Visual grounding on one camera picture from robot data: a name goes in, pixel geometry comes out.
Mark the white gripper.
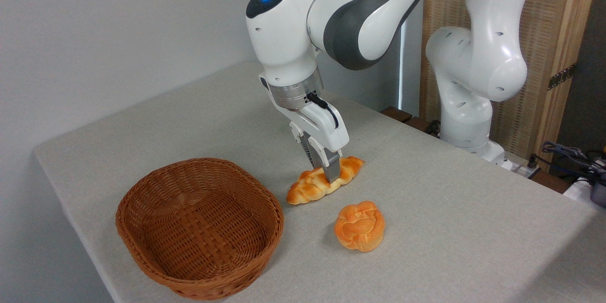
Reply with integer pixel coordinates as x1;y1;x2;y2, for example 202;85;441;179
258;74;350;185

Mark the long braided bread loaf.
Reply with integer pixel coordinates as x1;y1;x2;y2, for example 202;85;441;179
286;156;365;206

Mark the round orange bread bun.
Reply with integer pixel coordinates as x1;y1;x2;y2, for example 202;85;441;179
334;201;385;252

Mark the brown woven wicker basket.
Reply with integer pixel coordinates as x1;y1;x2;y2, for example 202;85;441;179
116;158;285;301

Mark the silver metal wrist flange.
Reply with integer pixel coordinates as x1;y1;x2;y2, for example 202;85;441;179
267;67;325;111

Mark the dark metal screen hinge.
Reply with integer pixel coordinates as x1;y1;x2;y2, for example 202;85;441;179
548;63;577;91

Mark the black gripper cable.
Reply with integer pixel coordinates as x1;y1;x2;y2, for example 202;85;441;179
306;93;340;130

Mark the white vertical wall trim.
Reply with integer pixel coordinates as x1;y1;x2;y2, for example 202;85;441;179
398;24;409;111

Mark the black cable bundle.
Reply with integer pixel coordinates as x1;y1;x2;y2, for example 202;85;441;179
541;141;606;186

